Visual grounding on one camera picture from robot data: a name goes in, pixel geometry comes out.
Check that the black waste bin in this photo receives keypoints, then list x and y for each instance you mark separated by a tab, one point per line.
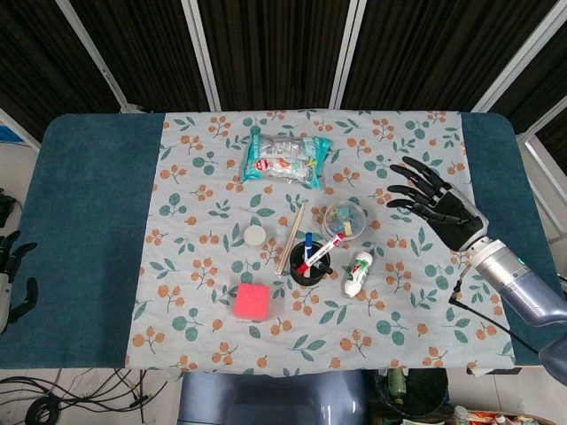
425	394

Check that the green bottle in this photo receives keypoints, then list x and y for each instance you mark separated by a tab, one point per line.
397	385

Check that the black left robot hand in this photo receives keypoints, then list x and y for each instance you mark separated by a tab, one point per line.
9	265

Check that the black marker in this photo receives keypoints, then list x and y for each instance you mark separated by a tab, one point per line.
326	270

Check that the black mesh pen holder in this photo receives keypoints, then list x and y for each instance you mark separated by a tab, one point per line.
312	278

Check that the wooden chopstick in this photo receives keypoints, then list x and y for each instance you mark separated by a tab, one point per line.
290	237
294	239

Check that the red capped white marker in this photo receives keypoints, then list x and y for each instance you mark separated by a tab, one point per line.
326	249

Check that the white plastic bottle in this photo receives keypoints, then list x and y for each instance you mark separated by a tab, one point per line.
355	274

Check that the pink sticky note cube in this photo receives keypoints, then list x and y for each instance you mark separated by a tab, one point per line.
252	302

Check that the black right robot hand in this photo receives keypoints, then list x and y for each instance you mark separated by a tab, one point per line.
452	212

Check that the small white jar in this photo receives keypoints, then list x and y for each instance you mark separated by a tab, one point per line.
255	235

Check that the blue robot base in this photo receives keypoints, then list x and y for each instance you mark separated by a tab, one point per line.
266	398

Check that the floral print tablecloth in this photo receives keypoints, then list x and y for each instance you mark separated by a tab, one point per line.
199	310

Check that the blue capped white marker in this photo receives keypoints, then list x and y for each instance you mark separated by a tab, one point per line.
308	241

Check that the teal snack bag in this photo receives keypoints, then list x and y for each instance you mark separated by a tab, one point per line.
283	155

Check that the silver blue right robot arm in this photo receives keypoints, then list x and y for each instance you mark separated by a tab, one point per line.
522	283

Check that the cardboard box with items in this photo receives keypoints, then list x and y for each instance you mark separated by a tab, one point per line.
500	417

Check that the black partition screen panel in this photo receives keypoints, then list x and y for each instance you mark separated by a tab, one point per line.
434	48
146	48
274	48
540	84
40	57

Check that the teal table cover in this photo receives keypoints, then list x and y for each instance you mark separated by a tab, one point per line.
88	199

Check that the clear round clip container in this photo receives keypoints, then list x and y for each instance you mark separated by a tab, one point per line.
345	221

